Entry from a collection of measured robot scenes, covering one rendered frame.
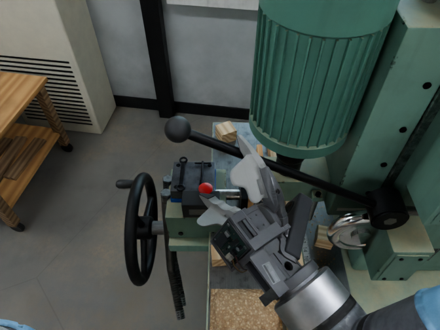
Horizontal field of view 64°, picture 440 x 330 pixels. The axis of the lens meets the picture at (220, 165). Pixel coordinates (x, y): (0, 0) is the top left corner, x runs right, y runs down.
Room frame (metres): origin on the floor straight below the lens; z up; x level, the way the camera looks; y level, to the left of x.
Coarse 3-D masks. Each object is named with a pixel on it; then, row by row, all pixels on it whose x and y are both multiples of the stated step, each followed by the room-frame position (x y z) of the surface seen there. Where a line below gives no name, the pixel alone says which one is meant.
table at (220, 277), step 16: (240, 128) 0.75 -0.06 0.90; (256, 144) 0.69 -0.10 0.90; (224, 160) 0.62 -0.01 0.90; (240, 160) 0.62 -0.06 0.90; (176, 240) 0.40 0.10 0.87; (192, 240) 0.40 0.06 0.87; (208, 240) 0.40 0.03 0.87; (208, 256) 0.35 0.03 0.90; (208, 272) 0.31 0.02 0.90; (224, 272) 0.31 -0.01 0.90; (208, 288) 0.28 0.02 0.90; (224, 288) 0.28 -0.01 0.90; (240, 288) 0.28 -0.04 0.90; (256, 288) 0.28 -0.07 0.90; (208, 304) 0.24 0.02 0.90; (208, 320) 0.21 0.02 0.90
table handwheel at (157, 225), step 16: (144, 176) 0.55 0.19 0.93; (128, 208) 0.44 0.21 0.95; (128, 224) 0.41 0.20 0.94; (144, 224) 0.46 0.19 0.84; (160, 224) 0.47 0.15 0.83; (128, 240) 0.38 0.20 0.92; (144, 240) 0.44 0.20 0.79; (128, 256) 0.35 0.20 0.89; (144, 256) 0.41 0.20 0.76; (128, 272) 0.33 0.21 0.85; (144, 272) 0.38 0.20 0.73
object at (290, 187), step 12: (264, 156) 0.50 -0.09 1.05; (276, 156) 0.50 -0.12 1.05; (312, 168) 0.47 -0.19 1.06; (324, 168) 0.47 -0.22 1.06; (276, 180) 0.44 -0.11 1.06; (288, 180) 0.44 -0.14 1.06; (324, 180) 0.44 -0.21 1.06; (288, 192) 0.43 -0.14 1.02; (300, 192) 0.43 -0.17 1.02; (324, 192) 0.43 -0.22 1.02
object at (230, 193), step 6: (222, 192) 0.47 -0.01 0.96; (228, 192) 0.47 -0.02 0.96; (234, 192) 0.47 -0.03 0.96; (240, 192) 0.46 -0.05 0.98; (246, 192) 0.45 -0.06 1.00; (228, 198) 0.46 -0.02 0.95; (234, 198) 0.46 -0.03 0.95; (240, 198) 0.45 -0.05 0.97; (246, 198) 0.43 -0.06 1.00; (240, 204) 0.44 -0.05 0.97; (246, 204) 0.43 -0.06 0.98
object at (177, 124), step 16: (176, 128) 0.32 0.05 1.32; (208, 144) 0.32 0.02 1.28; (224, 144) 0.33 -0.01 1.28; (272, 160) 0.33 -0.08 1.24; (288, 176) 0.32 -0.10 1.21; (304, 176) 0.33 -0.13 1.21; (336, 192) 0.32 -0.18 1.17; (352, 192) 0.33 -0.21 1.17; (384, 192) 0.34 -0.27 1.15; (400, 192) 0.35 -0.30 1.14; (368, 208) 0.33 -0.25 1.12; (384, 208) 0.31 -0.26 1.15; (400, 208) 0.31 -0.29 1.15; (384, 224) 0.30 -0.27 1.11; (400, 224) 0.30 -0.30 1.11
